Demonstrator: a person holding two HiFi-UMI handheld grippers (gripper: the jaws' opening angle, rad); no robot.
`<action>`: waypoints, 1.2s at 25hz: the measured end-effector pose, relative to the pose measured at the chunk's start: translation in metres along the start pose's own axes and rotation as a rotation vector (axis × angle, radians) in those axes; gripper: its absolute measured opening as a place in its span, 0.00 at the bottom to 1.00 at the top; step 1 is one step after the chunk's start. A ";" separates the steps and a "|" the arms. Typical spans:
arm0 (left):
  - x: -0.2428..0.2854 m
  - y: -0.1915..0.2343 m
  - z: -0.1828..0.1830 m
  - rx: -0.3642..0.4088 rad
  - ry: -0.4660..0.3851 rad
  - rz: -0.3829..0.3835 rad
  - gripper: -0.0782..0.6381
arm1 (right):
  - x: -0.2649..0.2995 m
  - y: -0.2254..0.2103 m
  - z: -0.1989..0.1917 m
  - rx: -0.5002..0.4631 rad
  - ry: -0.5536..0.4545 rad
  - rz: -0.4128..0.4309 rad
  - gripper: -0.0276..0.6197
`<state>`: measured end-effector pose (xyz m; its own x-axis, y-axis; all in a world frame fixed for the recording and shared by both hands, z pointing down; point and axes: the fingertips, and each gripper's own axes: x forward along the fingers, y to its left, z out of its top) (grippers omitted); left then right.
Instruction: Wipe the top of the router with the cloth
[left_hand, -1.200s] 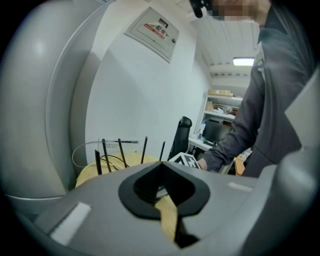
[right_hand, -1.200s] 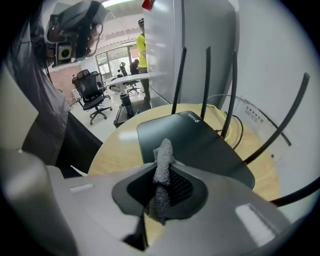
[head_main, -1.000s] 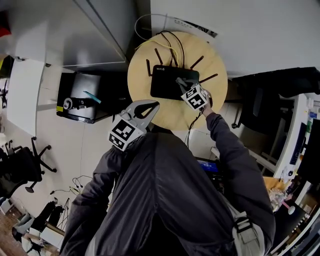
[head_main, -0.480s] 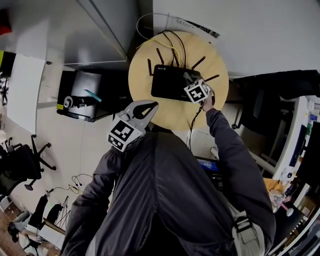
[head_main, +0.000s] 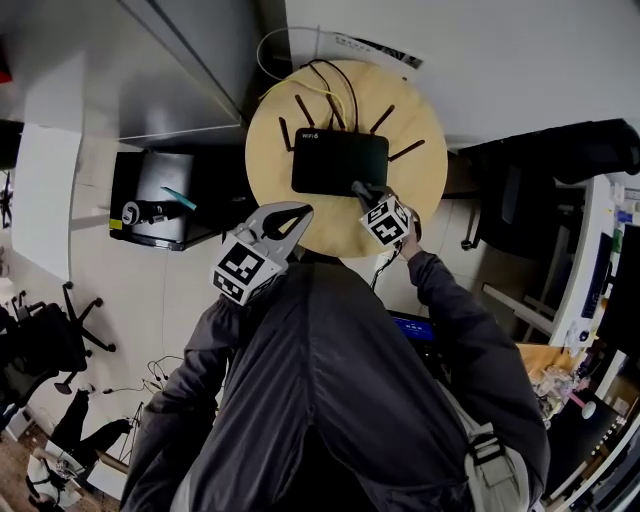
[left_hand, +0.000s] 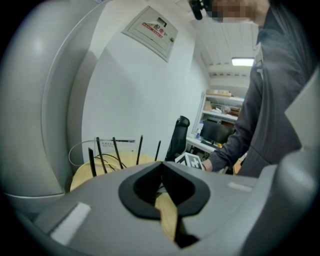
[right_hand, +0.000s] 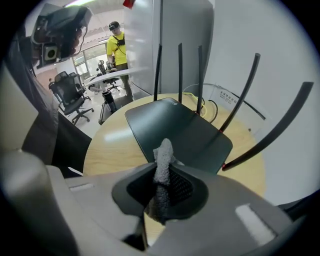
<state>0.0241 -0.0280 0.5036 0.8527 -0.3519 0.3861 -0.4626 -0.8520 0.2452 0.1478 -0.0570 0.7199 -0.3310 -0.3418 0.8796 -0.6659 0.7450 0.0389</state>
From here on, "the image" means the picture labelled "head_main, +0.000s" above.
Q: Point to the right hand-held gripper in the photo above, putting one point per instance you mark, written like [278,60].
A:
[387,222]

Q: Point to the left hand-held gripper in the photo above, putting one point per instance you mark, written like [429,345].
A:
[247,270]

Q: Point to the black router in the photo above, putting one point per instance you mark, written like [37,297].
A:
[340,162]

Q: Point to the person's left forearm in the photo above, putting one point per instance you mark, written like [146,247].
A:
[190,350]

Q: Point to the person's right forearm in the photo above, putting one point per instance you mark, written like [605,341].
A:
[445,290]

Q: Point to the light grey shoulder bag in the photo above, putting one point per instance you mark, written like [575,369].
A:
[492,465]

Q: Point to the round wooden table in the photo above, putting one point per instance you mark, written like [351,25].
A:
[345,227]

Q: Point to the teal pen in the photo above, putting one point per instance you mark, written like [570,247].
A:
[179,198]

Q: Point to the blue screen device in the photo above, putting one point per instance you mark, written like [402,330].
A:
[412,327]

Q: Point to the black storage box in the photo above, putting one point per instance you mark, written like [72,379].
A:
[160,175]

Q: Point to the black bottle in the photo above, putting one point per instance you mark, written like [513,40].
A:
[150,211]

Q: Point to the white printed paper sheet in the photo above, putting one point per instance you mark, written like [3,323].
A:
[375,47]

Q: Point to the black high-back office chair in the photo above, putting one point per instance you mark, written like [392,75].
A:
[530,170]

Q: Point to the person's dark jacket torso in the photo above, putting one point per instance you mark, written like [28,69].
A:
[340,380]

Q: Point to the silver refrigerator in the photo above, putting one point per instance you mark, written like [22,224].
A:
[150,75]

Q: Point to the white computer desk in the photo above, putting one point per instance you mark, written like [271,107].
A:
[575,280]

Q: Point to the black keyboard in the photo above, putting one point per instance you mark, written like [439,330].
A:
[596,280]

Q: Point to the white desk with rounded corners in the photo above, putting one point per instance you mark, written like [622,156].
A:
[45,200]

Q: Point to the black monitor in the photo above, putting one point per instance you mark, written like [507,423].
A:
[622,295]

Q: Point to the black swivel chair left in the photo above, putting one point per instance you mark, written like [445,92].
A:
[45,335]

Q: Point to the white round ball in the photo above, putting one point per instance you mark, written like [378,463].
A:
[588,410]

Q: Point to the black flat panel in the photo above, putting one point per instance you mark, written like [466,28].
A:
[585,450]

